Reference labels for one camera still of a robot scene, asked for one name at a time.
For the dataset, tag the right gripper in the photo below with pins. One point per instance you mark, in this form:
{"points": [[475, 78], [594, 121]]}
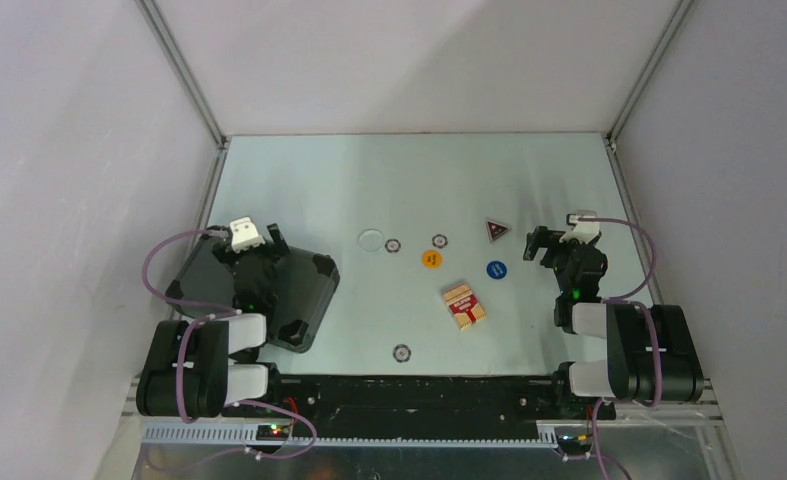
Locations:
{"points": [[541, 237]]}

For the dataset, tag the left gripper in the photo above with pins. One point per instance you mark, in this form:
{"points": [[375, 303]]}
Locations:
{"points": [[226, 255]]}

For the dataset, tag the black poker set case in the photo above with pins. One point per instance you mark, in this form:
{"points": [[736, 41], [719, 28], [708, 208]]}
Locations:
{"points": [[306, 285]]}

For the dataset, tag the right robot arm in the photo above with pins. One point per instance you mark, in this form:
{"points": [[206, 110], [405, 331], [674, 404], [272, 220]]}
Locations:
{"points": [[650, 356]]}

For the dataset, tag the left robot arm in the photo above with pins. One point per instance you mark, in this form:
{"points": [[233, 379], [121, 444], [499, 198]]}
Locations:
{"points": [[188, 373]]}

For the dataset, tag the triangular dealer button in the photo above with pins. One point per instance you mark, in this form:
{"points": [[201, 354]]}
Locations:
{"points": [[496, 229]]}

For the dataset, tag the blue round button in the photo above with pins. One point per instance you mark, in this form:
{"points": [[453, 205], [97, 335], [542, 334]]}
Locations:
{"points": [[496, 270]]}

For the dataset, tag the clear round disc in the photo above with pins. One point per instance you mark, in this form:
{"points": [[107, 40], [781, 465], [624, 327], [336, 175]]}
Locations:
{"points": [[371, 240]]}

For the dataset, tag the poker chip middle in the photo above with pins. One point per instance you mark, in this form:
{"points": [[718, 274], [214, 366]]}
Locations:
{"points": [[440, 241]]}

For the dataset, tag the red playing card box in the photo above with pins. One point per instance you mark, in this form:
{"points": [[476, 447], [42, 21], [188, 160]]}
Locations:
{"points": [[463, 305]]}

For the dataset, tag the orange round button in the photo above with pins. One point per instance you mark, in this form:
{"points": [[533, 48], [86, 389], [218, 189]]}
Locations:
{"points": [[431, 259]]}

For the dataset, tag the poker chip near disc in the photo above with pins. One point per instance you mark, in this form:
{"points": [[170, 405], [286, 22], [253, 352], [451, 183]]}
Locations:
{"points": [[392, 245]]}

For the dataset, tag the poker chip front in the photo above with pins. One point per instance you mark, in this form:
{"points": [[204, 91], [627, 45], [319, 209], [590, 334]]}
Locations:
{"points": [[401, 353]]}

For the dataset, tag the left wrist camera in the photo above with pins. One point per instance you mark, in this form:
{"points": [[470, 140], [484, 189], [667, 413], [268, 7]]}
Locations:
{"points": [[244, 235]]}

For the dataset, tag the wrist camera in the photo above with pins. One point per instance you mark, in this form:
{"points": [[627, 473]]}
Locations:
{"points": [[584, 227], [244, 235]]}

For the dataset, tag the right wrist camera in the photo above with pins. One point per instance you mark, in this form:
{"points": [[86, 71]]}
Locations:
{"points": [[584, 227]]}

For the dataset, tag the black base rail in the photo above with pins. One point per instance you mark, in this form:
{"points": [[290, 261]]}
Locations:
{"points": [[431, 408]]}

